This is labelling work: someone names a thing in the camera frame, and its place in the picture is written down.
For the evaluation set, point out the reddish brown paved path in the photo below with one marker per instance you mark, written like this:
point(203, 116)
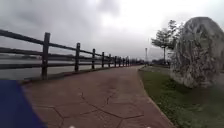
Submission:
point(100, 90)

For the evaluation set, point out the distant tower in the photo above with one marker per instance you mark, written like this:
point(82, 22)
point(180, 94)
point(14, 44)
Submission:
point(146, 54)

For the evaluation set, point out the tree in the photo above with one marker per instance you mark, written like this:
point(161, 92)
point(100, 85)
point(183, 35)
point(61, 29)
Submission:
point(164, 39)

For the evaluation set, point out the grey stone kerb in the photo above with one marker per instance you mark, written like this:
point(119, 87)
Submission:
point(50, 77)

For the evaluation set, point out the green grass strip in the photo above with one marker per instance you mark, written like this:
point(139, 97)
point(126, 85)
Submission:
point(180, 103)

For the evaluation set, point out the large grey standing boulder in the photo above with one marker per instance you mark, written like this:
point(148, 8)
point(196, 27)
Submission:
point(198, 53)

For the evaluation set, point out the grey water surface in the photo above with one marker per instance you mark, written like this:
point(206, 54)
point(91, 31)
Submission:
point(20, 71)

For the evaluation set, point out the dark wooden rail fence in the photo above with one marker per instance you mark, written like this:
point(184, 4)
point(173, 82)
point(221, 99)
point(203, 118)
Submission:
point(45, 53)

